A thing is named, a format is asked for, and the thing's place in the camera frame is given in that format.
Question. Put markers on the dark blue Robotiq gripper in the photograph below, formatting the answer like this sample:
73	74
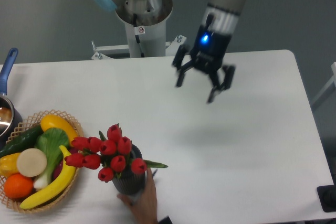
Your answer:
206	56

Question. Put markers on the red tulip bouquet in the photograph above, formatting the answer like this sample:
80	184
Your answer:
111	154

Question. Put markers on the dark grey ribbed vase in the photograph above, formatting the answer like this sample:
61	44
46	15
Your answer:
125	180

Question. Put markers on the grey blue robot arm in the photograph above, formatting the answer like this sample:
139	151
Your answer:
220	16

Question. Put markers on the person's hand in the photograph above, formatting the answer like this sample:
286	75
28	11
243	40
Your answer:
144	209

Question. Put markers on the yellow squash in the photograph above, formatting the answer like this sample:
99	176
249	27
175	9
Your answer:
55	121

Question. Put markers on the green bok choy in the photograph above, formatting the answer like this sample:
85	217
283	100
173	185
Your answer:
49	143

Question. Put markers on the yellow banana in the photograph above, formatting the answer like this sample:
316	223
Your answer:
53	189

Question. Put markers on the black box at edge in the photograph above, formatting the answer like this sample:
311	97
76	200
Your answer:
327	197

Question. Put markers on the purple red vegetable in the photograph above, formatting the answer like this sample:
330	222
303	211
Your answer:
58	168

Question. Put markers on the green cucumber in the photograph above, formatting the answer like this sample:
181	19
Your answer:
23	141

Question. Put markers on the beige round disc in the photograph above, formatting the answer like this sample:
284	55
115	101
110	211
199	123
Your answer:
31	162

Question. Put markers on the woven wicker basket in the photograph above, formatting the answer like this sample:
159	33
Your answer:
27	123

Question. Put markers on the yellow bell pepper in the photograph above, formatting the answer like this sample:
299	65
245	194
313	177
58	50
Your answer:
8	165

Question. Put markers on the orange fruit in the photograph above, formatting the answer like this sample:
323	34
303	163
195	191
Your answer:
18	186

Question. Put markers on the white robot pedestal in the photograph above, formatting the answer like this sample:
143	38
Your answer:
145	28

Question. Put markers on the white frame at right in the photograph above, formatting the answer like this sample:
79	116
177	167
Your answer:
327	89

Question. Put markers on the blue handled saucepan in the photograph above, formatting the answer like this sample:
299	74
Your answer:
10	117

